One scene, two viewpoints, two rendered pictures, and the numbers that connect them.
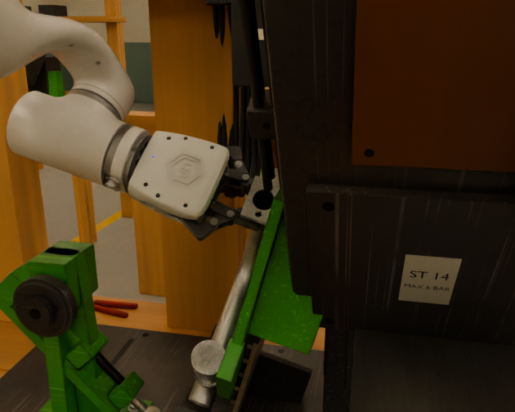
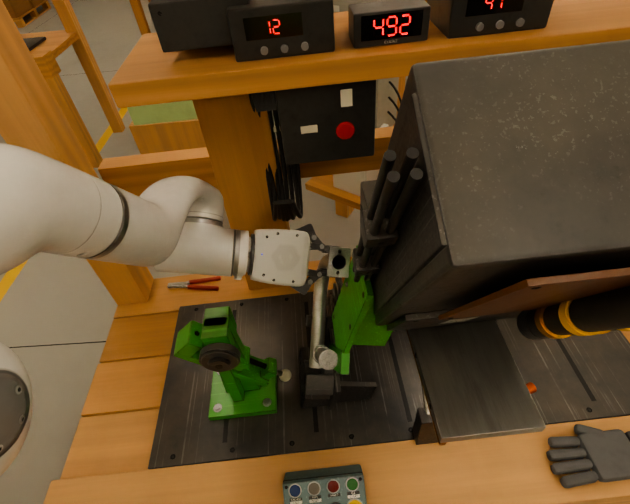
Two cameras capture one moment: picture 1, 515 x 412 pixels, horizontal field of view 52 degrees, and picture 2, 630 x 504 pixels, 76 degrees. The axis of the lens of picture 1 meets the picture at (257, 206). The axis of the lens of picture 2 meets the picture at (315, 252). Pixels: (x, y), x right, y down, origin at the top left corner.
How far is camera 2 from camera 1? 0.40 m
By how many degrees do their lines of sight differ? 29
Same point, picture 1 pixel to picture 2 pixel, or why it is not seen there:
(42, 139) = (183, 265)
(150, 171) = (263, 265)
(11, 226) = not seen: hidden behind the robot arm
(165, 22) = (208, 105)
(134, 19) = not seen: outside the picture
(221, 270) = not seen: hidden behind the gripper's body
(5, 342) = (148, 333)
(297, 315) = (378, 333)
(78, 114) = (201, 240)
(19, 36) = (173, 238)
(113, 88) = (214, 207)
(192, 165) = (289, 252)
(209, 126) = (259, 172)
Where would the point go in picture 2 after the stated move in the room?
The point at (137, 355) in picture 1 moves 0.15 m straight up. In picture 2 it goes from (245, 322) to (232, 286)
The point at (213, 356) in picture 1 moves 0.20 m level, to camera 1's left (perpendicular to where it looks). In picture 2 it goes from (331, 358) to (227, 391)
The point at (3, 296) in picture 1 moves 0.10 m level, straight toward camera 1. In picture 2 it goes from (185, 354) to (215, 388)
